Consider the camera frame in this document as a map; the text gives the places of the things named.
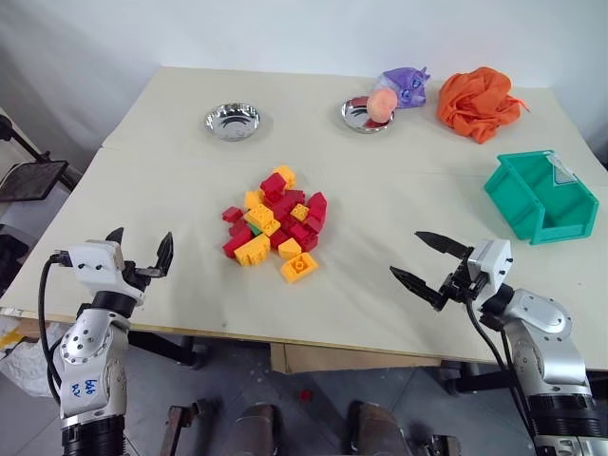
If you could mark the empty steel bowl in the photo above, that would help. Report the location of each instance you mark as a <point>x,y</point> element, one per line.
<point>233,121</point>

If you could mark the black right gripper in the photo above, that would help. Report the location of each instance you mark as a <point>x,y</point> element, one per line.
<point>458,285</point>

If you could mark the black flat panel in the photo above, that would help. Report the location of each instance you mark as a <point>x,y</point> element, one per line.
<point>31,180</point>

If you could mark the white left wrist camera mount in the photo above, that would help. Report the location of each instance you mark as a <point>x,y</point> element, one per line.
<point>92,266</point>

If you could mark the red plastic building brick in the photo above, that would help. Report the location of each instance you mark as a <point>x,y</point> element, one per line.
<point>317,204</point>

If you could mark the upside-down yellow toy brick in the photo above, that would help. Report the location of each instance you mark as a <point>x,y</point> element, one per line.
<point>298,268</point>

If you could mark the rusty metal bracket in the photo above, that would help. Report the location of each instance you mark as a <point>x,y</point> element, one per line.
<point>180,427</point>

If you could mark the small red floor piece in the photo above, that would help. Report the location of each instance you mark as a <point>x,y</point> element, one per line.
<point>306,394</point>

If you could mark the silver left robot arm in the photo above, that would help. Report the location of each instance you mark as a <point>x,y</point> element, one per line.
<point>88,347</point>

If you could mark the white plastic bag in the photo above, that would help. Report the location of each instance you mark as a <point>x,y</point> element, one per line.
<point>24,366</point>

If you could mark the grey metal bracket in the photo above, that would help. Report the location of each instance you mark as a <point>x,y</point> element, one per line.
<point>437,445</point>

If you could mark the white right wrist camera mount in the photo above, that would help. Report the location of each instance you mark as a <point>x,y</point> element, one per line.
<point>491,266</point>

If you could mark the green plastic bin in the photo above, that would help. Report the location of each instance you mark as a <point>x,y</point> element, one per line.
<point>527,204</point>

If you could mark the green plastic toy brick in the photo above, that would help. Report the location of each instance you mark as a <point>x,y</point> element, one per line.
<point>254,231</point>

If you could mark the black table leg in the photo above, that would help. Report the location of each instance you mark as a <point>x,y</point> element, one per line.
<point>475,377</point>
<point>166,349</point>

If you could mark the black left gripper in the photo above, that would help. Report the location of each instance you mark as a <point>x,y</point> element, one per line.
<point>142,274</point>

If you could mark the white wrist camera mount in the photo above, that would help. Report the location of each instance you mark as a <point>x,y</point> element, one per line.
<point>92,266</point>
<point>491,266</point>

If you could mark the purple plush toy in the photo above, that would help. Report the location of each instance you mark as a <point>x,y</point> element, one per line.
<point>408,88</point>

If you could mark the steel bowl with red inside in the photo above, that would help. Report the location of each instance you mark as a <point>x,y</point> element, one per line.
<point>356,119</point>

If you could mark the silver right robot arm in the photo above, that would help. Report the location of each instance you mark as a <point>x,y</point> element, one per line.
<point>546,332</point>

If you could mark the clear label holder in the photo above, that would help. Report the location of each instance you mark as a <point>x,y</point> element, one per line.
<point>563,171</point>

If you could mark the crumpled orange cloth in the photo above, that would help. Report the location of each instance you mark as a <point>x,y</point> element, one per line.
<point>475,102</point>

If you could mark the dark rounded shape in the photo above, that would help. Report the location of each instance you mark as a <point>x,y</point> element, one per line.
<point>259,432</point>
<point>380,432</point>

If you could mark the peach toy fruit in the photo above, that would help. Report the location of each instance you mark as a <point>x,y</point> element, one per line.
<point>381,105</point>

